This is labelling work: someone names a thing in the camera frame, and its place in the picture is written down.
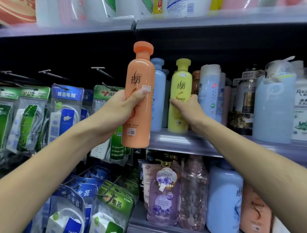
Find yellow packet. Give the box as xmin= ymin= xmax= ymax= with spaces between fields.
xmin=153 ymin=0 xmax=166 ymax=14

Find yellow shampoo bottle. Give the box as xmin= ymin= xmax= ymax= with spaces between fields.
xmin=167 ymin=58 xmax=193 ymax=134

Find person's right hand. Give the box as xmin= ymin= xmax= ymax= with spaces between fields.
xmin=169 ymin=94 xmax=209 ymax=132

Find hanging power strip packets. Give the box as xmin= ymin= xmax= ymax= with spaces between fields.
xmin=30 ymin=165 xmax=140 ymax=233
xmin=0 ymin=83 xmax=135 ymax=166

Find large orange bottle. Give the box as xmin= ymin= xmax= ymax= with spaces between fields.
xmin=239 ymin=182 xmax=274 ymax=233

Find clear pink bottle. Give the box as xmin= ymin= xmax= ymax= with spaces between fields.
xmin=178 ymin=155 xmax=209 ymax=232

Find red and orange package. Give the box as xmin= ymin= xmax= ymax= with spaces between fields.
xmin=0 ymin=0 xmax=37 ymax=25

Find white and blue tissue pack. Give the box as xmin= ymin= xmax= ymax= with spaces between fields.
xmin=165 ymin=0 xmax=212 ymax=18

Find white and blue bottle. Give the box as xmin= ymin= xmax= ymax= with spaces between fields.
xmin=198 ymin=64 xmax=221 ymax=121

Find person's right forearm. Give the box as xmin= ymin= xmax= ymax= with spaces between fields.
xmin=192 ymin=118 xmax=307 ymax=231

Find white and pink tissue pack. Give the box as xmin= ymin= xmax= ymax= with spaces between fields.
xmin=35 ymin=0 xmax=86 ymax=27

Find white bottle with green label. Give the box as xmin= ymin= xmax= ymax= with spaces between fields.
xmin=291 ymin=60 xmax=307 ymax=141

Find pale pink bottle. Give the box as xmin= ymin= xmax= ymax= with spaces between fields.
xmin=220 ymin=72 xmax=232 ymax=127

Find large translucent blue jug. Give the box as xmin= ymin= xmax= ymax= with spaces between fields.
xmin=252 ymin=56 xmax=298 ymax=145

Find person's left forearm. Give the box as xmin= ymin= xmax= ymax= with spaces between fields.
xmin=0 ymin=115 xmax=107 ymax=233

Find white bottle with dark cap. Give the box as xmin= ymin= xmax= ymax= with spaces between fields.
xmin=141 ymin=159 xmax=161 ymax=210

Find person's left hand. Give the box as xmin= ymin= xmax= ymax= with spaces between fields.
xmin=92 ymin=89 xmax=148 ymax=145

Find brown shampoo bottle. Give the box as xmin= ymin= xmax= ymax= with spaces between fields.
xmin=191 ymin=70 xmax=201 ymax=96

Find black shelf hook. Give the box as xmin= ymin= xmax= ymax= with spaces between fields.
xmin=131 ymin=20 xmax=140 ymax=42

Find grey shelf rail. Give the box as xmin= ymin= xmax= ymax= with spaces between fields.
xmin=0 ymin=7 xmax=307 ymax=38

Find black and gold bottle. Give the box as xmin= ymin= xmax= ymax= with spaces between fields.
xmin=227 ymin=64 xmax=265 ymax=136

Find white and green tissue pack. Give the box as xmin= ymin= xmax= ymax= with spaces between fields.
xmin=116 ymin=0 xmax=154 ymax=21
xmin=83 ymin=0 xmax=118 ymax=22

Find orange shampoo bottle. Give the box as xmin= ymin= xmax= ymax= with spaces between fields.
xmin=121 ymin=41 xmax=156 ymax=149

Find large light blue bottle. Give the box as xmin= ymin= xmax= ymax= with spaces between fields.
xmin=206 ymin=165 xmax=244 ymax=233

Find metal display hook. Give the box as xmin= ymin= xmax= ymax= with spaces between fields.
xmin=91 ymin=67 xmax=115 ymax=80
xmin=38 ymin=69 xmax=71 ymax=81
xmin=0 ymin=70 xmax=33 ymax=81

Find purple lavender body wash bottle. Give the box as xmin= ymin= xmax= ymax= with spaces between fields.
xmin=146 ymin=159 xmax=181 ymax=227

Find light blue shampoo bottle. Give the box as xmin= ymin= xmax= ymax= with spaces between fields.
xmin=150 ymin=58 xmax=166 ymax=132

